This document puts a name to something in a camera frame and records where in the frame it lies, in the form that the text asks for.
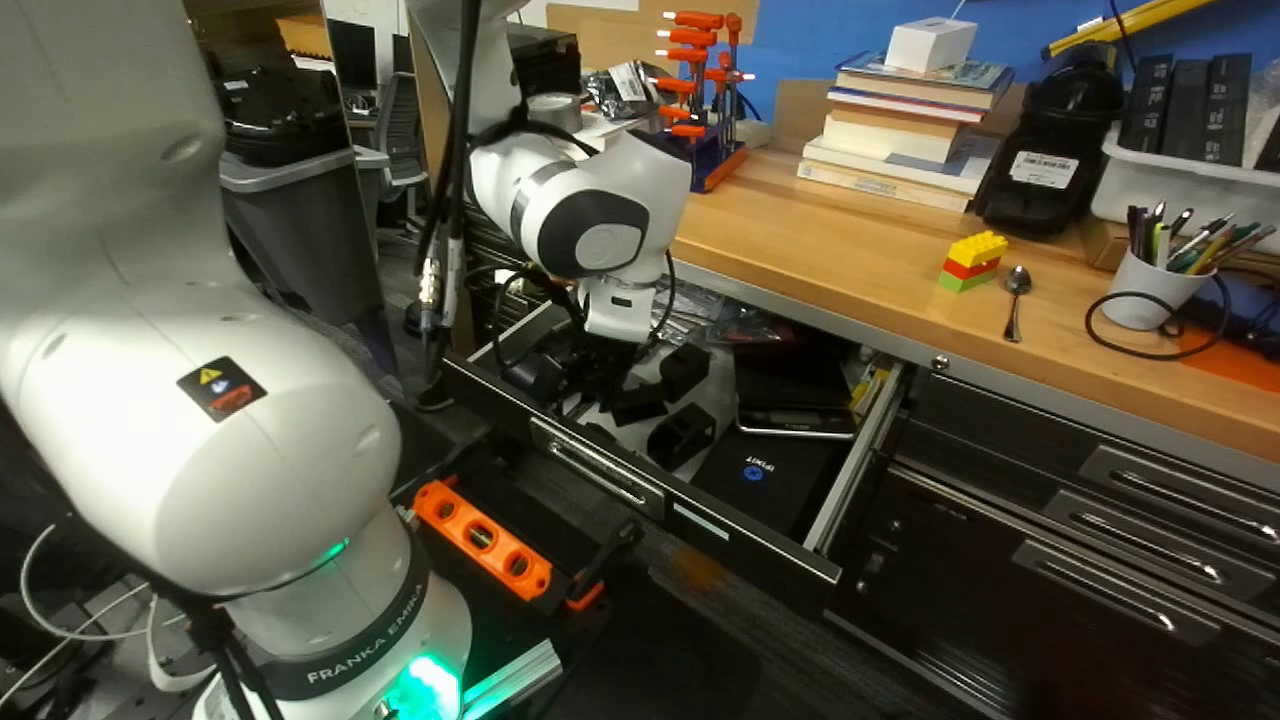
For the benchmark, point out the black rectangular block object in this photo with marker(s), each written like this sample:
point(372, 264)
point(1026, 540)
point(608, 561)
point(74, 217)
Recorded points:
point(682, 371)

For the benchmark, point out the black tool drawer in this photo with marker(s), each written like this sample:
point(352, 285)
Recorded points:
point(594, 403)

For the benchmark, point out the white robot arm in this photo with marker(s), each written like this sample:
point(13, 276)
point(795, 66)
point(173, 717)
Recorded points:
point(222, 443)

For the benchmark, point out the black tablet device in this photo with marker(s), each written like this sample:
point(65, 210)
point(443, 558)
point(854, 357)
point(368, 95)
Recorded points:
point(795, 392)

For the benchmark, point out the black box with blue logo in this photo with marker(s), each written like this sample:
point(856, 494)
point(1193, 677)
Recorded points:
point(769, 477)

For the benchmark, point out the orange spirit level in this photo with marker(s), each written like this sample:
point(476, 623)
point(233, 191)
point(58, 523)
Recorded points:
point(486, 540)

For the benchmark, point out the stack of books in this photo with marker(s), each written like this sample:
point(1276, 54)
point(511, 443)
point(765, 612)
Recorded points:
point(910, 136)

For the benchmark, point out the yellow red green lego block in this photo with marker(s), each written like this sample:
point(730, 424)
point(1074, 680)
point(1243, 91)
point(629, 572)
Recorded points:
point(973, 263)

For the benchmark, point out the grey trash bin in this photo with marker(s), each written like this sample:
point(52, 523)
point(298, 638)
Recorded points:
point(310, 241)

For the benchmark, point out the metal spoon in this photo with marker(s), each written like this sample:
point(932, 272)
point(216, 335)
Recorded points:
point(1019, 285)

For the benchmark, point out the small white box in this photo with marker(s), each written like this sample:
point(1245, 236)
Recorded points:
point(929, 47)

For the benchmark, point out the black label printer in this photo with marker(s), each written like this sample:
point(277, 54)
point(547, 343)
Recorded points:
point(1050, 167)

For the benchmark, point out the white pen cup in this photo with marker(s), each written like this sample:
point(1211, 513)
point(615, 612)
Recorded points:
point(1145, 292)

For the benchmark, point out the yellow level tool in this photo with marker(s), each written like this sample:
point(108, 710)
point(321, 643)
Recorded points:
point(1119, 26)

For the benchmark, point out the orange T-handle tool set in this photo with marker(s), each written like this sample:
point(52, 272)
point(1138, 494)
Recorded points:
point(701, 103)

